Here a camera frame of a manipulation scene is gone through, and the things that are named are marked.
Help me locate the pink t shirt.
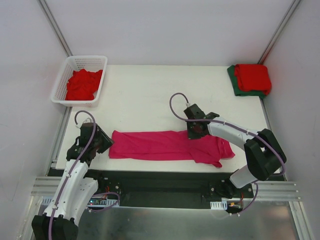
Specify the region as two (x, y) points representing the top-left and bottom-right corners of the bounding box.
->
(108, 130), (235, 168)

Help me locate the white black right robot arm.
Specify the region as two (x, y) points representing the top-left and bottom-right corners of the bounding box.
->
(183, 104), (287, 198)

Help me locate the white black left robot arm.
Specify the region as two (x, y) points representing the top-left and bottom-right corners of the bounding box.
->
(31, 122), (114, 240)

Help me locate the crumpled red t shirt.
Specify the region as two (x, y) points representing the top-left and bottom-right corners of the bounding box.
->
(65, 69), (103, 101)

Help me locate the white plastic laundry basket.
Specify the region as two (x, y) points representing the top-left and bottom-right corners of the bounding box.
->
(50, 55), (108, 107)

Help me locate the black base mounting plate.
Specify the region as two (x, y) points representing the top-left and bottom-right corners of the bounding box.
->
(84, 169), (258, 208)

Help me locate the folded green t shirt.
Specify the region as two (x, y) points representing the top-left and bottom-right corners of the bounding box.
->
(227, 65), (267, 100)

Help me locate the folded red t shirt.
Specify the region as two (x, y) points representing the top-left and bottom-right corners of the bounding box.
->
(234, 64), (272, 95)

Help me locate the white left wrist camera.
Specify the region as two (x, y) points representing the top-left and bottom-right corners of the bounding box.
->
(75, 117), (93, 129)

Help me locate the aluminium frame rail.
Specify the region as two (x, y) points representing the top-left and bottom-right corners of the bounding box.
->
(31, 176), (62, 197)

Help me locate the right white slotted cable duct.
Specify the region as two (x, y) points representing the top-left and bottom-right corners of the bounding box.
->
(210, 200), (228, 211)

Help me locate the white slotted cable duct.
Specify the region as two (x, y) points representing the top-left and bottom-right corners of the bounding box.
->
(210, 200), (228, 211)
(41, 196), (120, 208)

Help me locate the left white slotted cable duct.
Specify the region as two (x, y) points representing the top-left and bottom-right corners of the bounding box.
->
(41, 196), (120, 208)

